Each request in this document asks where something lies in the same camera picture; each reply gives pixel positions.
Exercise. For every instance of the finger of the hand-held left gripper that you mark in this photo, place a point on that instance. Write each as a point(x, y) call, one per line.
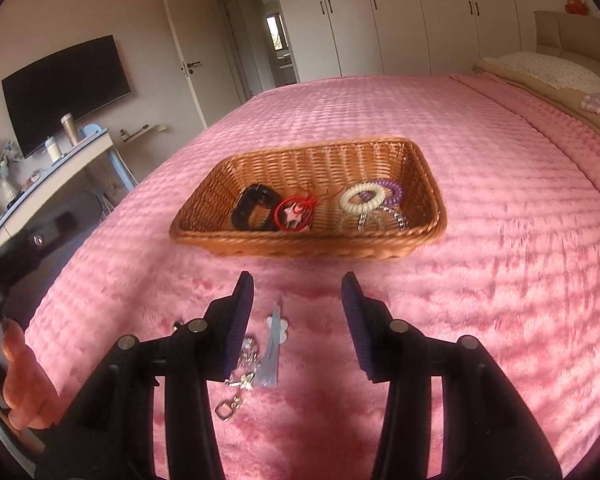
point(39, 241)

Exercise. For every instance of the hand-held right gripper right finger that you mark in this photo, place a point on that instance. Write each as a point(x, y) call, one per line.
point(357, 330)

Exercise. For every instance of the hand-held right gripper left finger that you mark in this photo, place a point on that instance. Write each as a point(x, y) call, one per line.
point(235, 330)

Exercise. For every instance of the grey flower hair clip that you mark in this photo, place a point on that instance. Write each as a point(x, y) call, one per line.
point(271, 360)

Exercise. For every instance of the brown wicker basket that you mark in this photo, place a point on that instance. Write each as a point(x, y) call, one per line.
point(215, 200)

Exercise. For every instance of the person's left hand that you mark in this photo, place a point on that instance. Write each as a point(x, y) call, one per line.
point(32, 375)

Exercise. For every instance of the flower vase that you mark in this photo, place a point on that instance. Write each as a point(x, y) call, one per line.
point(2, 180)

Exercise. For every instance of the white curved desk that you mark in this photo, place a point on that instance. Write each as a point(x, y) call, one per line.
point(75, 165)

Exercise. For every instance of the white bottle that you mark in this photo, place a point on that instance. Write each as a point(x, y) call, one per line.
point(53, 150)

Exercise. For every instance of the light blue chair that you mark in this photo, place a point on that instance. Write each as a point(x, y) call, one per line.
point(122, 165)

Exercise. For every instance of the gold thermos flask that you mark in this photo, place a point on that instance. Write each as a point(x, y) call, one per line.
point(70, 129)

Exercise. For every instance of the pink plush blanket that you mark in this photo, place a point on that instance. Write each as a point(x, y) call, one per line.
point(480, 285)

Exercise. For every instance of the white room door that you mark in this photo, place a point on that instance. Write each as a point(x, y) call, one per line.
point(185, 35)

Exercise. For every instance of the beige quilt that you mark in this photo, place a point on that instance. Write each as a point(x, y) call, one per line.
point(540, 92)

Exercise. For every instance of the white wardrobe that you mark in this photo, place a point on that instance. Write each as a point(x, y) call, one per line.
point(405, 15)

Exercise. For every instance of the white dotted pillow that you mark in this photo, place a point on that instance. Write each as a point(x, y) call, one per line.
point(550, 72)

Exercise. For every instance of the beige bed headboard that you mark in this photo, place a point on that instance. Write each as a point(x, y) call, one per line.
point(570, 32)

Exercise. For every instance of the red plush toy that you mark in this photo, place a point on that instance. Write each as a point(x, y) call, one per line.
point(576, 5)

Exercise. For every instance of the black wall television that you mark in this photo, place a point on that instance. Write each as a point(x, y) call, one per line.
point(65, 95)

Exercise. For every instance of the small wooden wall shelf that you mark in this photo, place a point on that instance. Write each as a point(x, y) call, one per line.
point(145, 131)

